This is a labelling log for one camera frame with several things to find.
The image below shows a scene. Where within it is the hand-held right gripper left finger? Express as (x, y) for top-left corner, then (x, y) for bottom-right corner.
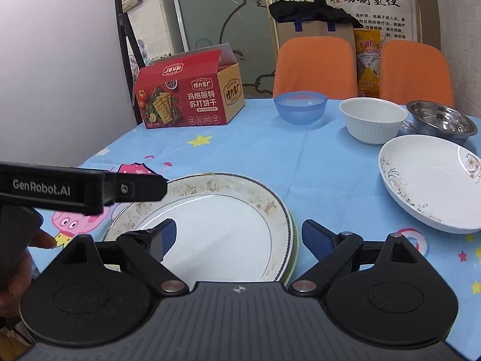
(56, 218), (189, 297)

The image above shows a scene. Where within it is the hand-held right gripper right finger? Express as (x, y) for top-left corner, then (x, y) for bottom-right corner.
(289, 219), (427, 296)

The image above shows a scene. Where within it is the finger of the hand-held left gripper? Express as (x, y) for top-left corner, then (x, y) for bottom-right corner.
(103, 172), (168, 206)

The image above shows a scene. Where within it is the green plate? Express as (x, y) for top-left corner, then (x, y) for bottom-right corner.
(280, 211), (300, 287)

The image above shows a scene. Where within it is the white plate with floral rim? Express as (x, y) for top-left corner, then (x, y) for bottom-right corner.
(101, 173), (294, 283)

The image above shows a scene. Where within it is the white ribbed bowl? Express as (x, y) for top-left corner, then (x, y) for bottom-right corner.
(339, 97), (408, 145)

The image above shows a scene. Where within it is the blue translucent bowl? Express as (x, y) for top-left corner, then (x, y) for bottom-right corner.
(274, 91), (328, 125)

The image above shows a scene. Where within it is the white deep plate with scrollwork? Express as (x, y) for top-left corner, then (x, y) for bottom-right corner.
(378, 134), (481, 234)

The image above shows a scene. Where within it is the stainless steel bowl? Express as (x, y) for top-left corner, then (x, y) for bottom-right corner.
(406, 100), (479, 145)

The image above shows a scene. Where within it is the person's left hand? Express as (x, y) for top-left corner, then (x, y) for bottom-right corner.
(0, 230), (57, 318)

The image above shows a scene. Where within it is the red cracker box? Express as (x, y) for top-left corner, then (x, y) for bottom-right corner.
(134, 42), (246, 128)

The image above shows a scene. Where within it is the black metal stand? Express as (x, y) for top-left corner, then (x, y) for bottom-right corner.
(113, 0), (147, 83)

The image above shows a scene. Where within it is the orange chair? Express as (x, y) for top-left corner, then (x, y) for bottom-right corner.
(272, 38), (358, 99)
(379, 40), (455, 108)

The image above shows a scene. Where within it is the yellow snack packet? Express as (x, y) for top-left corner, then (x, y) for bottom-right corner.
(353, 28), (386, 98)

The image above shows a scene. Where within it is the frosted glass door with cartoon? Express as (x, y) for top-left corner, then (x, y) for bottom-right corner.
(169, 0), (280, 98)

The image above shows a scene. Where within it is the black cloth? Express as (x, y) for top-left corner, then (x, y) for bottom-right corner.
(268, 0), (363, 25)

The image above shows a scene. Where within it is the wall poster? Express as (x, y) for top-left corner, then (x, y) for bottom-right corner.
(265, 0), (419, 43)

